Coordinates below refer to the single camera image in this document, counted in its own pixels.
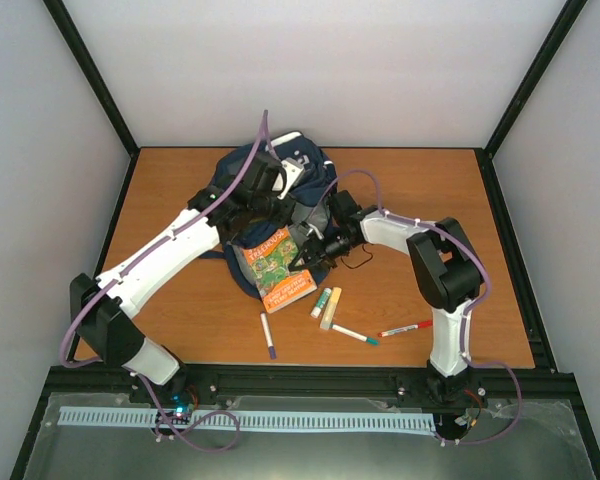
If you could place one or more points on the black frame post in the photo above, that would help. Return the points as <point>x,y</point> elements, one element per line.
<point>85,61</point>
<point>547,51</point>

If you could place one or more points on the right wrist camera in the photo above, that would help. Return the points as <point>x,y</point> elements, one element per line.
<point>308,230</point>

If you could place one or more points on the right black frame post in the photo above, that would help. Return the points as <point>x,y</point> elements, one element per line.
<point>547,51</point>

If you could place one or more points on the orange Treehouse book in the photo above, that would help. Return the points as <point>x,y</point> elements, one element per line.
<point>269,264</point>

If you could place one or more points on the left black frame post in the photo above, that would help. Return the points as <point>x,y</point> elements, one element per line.
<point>85,61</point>

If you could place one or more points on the green white glue stick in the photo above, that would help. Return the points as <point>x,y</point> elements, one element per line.
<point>321,303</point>

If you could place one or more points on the light blue cable duct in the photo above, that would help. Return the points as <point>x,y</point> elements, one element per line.
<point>252,421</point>

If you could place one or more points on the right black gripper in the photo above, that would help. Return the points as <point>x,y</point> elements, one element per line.
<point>316,252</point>

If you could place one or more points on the purple cap marker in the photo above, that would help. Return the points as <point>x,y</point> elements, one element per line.
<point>268,336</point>

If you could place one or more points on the red cap marker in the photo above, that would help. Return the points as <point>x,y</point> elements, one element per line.
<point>404,329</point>

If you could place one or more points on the small circuit board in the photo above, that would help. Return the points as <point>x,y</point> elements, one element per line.
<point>183,406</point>

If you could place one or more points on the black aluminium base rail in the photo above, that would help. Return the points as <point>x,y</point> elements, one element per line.
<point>401,387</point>

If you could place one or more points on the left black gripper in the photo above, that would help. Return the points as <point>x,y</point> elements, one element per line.
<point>285,214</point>

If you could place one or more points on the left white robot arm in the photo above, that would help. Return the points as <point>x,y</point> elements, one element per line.
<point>104,307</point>

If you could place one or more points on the teal cap marker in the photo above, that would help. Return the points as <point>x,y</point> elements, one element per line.
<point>353,334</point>

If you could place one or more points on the yellow highlighter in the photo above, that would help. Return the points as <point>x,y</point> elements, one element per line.
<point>330,309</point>

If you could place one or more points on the navy blue backpack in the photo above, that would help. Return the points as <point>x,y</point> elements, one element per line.
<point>263,177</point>

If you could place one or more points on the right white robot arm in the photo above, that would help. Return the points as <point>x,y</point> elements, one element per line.
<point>448,273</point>

